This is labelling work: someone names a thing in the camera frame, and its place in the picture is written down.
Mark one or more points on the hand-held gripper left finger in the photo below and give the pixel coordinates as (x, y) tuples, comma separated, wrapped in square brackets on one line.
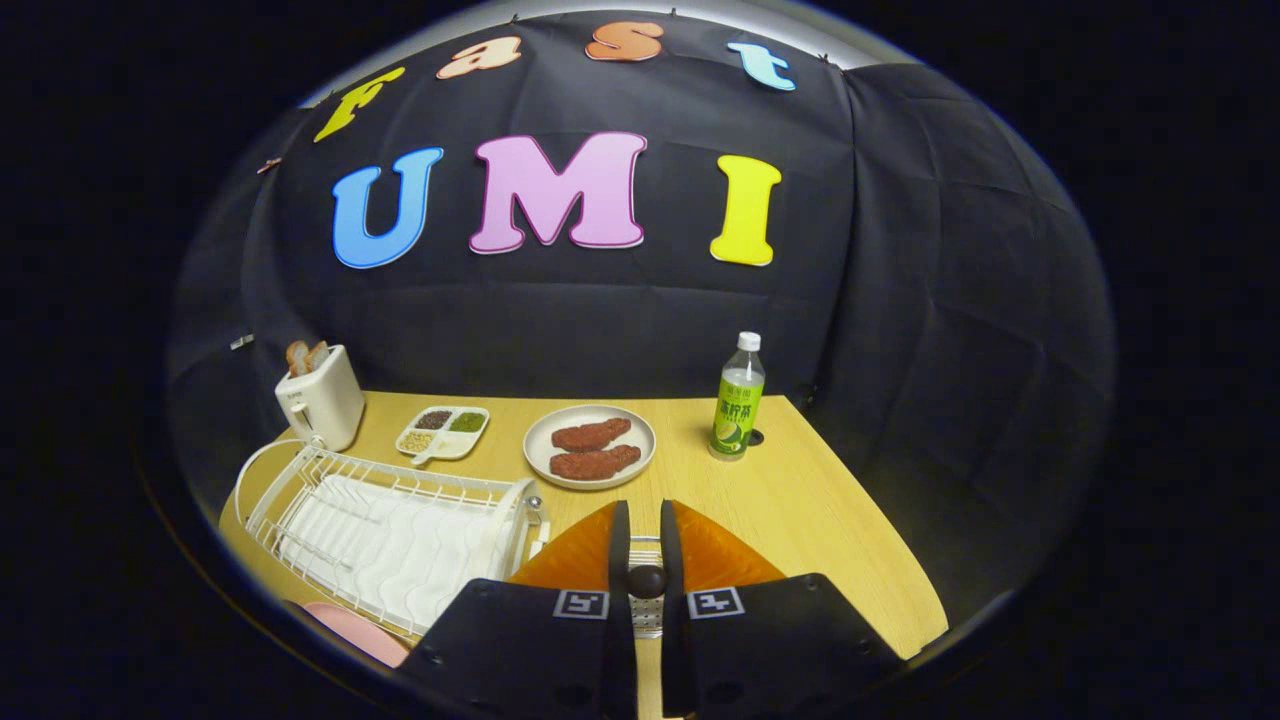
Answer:
[(620, 540)]

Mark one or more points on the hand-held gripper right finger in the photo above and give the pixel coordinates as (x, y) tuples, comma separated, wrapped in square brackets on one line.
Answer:
[(672, 540)]

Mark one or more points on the pink plate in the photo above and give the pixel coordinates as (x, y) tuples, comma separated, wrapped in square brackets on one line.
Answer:
[(355, 630)]

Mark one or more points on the beige plate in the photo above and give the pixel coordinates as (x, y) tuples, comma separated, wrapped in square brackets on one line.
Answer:
[(540, 450)]

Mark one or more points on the white divided condiment dish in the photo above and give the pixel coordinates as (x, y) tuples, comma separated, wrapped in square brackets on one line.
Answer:
[(445, 445)]

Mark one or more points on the brown meat patty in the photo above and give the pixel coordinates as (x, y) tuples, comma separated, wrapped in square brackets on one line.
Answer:
[(590, 435), (595, 463)]

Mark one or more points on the green drink bottle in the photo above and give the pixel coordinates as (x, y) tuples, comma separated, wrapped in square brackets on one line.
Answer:
[(738, 410)]

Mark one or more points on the black backdrop cloth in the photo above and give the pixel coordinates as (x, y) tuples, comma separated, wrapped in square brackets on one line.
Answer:
[(600, 320)]

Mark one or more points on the white toaster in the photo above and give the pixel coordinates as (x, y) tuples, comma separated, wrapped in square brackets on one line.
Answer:
[(325, 405)]

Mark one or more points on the toast slice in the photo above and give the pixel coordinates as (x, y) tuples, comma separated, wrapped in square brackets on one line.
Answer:
[(297, 357), (318, 353)]

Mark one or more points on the pink clip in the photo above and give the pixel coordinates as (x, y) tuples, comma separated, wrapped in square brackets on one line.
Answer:
[(269, 165)]

